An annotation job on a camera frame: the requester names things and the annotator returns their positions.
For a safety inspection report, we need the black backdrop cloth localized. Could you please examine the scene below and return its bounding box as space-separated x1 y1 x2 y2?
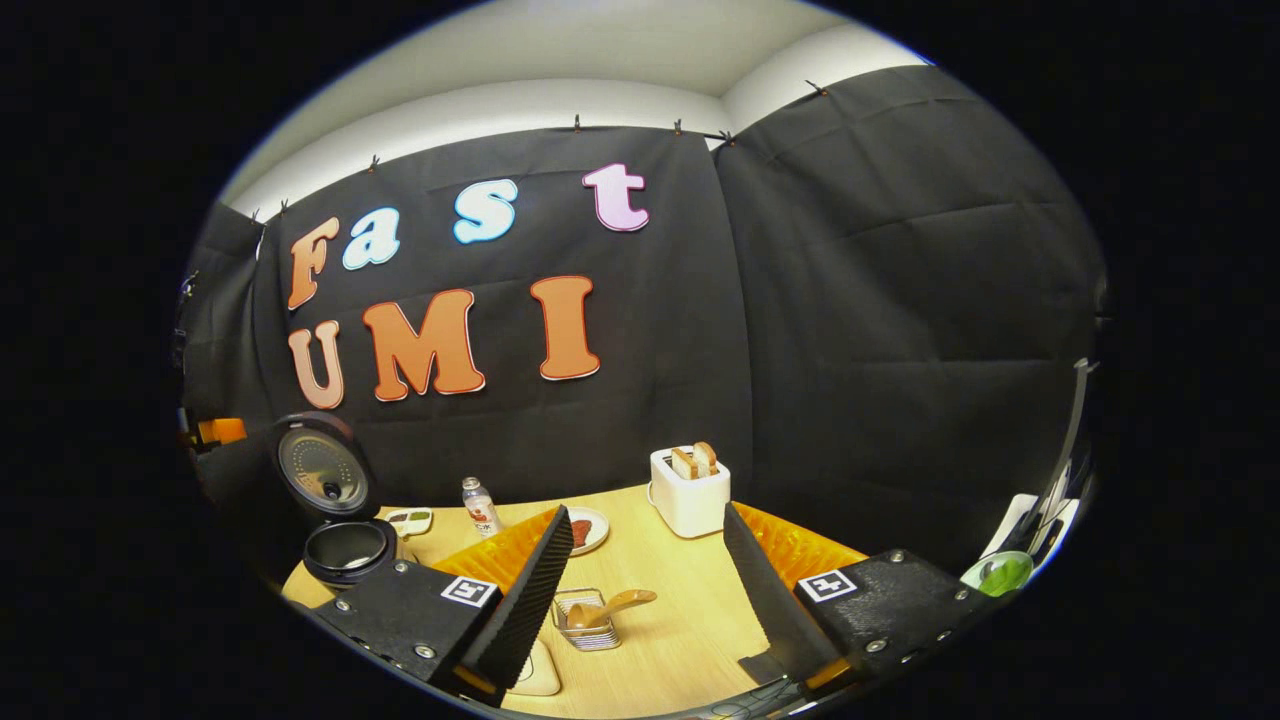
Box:
178 65 1106 576

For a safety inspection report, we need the green round bowl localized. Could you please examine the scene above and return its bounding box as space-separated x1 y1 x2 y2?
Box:
960 550 1034 598

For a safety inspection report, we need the white toaster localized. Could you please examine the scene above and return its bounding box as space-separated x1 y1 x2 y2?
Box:
648 447 731 539

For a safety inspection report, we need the white plate with meat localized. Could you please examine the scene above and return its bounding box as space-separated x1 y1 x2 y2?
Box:
565 506 611 557

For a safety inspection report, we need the small clear drink bottle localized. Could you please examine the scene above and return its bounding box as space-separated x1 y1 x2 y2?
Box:
462 477 503 539

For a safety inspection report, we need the black rice cooker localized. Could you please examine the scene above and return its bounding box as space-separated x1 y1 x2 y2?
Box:
272 412 399 588

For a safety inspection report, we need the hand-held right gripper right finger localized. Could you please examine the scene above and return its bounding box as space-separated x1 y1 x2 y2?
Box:
722 503 1001 691

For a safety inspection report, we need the metal wire chopstick holder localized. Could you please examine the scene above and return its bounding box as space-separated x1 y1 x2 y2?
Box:
550 588 623 653

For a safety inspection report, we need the wooden spoon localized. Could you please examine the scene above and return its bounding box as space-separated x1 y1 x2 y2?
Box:
566 589 658 631

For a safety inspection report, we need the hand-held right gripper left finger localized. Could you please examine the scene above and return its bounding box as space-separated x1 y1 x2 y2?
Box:
310 505 574 706

